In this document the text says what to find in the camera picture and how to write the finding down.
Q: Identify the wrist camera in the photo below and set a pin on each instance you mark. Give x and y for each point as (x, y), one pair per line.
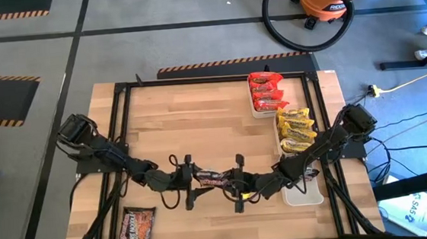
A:
(268, 185)
(159, 180)

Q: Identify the red Saucy Noods noodle pack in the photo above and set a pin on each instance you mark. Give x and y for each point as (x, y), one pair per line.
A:
(269, 95)
(262, 87)
(271, 105)
(265, 78)

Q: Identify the black floor beam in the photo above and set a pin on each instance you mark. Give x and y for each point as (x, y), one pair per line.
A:
(413, 187)

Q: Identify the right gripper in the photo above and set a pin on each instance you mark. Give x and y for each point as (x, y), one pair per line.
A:
(238, 163)

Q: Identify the black desk base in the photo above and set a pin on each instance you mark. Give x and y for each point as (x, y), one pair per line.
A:
(404, 65)

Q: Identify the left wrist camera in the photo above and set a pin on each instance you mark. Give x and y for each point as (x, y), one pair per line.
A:
(159, 180)

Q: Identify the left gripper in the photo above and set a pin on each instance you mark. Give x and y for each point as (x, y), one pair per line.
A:
(180, 179)

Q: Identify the yellow Maruchan ramen pack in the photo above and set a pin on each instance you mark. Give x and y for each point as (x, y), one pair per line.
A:
(293, 113)
(295, 122)
(294, 146)
(298, 133)

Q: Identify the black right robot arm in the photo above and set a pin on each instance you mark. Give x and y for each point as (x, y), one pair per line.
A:
(326, 141)

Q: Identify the black aluminium table frame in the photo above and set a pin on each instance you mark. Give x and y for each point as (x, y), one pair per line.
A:
(164, 82)

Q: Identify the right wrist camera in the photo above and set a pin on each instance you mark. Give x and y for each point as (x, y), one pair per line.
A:
(268, 185)

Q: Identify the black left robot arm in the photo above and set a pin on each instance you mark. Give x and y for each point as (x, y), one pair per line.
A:
(101, 149)

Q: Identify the white plastic bin with sticker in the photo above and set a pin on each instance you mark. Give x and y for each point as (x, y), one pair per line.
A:
(262, 114)

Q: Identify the white printed paper bag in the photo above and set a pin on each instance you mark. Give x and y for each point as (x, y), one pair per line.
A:
(408, 213)

